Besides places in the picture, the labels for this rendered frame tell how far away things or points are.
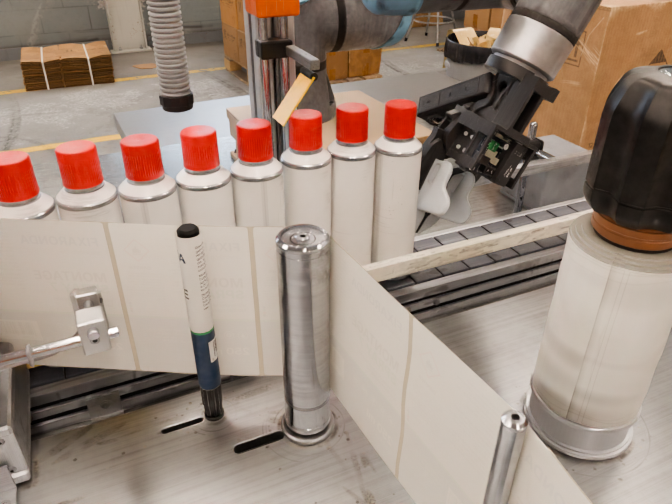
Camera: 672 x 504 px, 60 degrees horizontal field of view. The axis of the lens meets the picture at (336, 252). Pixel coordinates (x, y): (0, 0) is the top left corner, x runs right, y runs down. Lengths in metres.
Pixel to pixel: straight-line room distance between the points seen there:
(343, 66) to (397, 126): 3.69
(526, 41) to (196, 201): 0.37
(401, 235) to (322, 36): 0.47
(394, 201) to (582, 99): 0.56
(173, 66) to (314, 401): 0.35
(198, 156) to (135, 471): 0.27
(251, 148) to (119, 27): 5.52
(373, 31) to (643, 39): 0.46
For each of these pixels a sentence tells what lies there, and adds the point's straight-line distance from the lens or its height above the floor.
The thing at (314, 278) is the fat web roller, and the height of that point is 1.04.
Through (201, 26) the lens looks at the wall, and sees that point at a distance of 6.26.
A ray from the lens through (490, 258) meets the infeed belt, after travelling 0.76.
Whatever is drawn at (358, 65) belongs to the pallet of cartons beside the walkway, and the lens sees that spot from 4.36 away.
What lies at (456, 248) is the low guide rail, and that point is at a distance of 0.70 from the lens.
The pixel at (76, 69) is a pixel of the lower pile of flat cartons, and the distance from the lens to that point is 4.99.
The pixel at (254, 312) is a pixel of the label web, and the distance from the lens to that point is 0.47.
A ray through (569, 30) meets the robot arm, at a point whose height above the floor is 1.15.
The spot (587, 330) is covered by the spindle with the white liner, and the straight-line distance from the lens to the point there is 0.46.
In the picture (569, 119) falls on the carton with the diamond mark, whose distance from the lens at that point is 1.15.
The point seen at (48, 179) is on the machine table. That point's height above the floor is 0.83.
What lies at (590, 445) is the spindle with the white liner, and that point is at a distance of 0.53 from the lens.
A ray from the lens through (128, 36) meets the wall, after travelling 6.08.
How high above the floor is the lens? 1.27
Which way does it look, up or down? 32 degrees down
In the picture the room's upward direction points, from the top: straight up
